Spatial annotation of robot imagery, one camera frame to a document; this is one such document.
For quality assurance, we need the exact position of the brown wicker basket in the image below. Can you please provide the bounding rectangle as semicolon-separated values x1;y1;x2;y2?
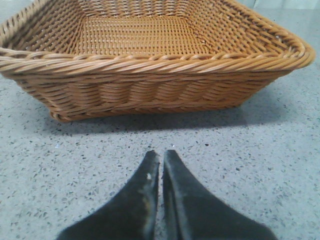
0;0;316;122

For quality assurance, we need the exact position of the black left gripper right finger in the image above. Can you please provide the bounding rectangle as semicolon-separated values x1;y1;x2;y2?
163;150;277;240

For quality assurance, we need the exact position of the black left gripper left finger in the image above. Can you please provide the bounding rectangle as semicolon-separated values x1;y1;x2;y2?
57;150;160;240

